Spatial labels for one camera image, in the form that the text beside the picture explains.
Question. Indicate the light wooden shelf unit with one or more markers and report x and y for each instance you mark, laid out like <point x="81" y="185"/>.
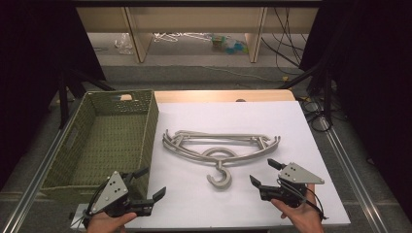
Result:
<point x="200" y="19"/>

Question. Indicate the person's left hand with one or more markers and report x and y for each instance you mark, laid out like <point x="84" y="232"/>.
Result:
<point x="103" y="224"/>

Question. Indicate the clear plastic bag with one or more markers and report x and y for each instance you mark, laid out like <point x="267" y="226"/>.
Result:
<point x="123" y="43"/>

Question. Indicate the silver metal rail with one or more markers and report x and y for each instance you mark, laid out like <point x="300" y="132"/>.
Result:
<point x="353" y="174"/>
<point x="39" y="181"/>

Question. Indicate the dark curtain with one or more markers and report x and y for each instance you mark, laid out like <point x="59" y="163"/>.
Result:
<point x="35" y="48"/>
<point x="372" y="64"/>

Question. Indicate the black metal stand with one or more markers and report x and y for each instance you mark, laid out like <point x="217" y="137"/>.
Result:
<point x="63" y="100"/>
<point x="327" y="97"/>

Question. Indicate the grey plastic clothes hanger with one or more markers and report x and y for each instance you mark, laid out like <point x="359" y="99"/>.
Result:
<point x="220" y="185"/>
<point x="210" y="133"/>

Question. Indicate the person's right hand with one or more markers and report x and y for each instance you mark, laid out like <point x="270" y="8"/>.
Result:
<point x="304" y="218"/>

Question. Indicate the colourful plastic toys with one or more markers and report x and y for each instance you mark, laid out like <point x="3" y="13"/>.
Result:
<point x="228" y="44"/>

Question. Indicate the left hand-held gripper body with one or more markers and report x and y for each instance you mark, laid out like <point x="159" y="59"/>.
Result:
<point x="113" y="189"/>

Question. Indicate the green woven basket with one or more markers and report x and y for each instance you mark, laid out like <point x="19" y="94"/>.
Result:
<point x="110" y="139"/>

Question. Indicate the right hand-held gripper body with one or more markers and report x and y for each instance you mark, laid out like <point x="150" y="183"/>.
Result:
<point x="298" y="176"/>

